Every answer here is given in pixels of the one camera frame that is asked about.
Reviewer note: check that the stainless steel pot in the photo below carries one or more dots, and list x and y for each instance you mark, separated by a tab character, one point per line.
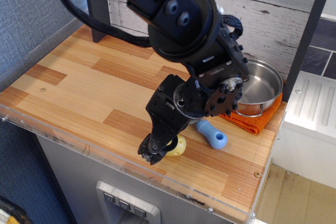
264	86

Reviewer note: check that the orange knitted cloth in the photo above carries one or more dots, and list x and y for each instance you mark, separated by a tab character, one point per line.
255	125

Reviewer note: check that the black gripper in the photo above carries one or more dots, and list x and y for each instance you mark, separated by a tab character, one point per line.
174	105

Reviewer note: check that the grey scoop with blue handle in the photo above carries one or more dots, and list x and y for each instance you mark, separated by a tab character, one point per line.
216	138

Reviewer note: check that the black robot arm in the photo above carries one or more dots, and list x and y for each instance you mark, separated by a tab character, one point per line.
197	35

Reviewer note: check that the yellow potato-shaped egg toy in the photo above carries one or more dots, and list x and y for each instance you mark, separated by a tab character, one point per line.
180	148

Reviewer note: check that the silver dispenser button panel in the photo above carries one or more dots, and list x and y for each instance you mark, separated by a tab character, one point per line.
119	206

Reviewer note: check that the yellow black object bottom left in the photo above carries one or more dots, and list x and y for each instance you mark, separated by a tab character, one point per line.
13	214

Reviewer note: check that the dark grey right post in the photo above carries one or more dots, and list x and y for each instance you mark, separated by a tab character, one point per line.
306	38

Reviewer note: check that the white ribbed side counter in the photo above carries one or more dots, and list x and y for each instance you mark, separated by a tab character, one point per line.
306	140

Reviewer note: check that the clear acrylic edge guard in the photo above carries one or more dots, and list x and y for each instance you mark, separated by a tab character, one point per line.
203	185

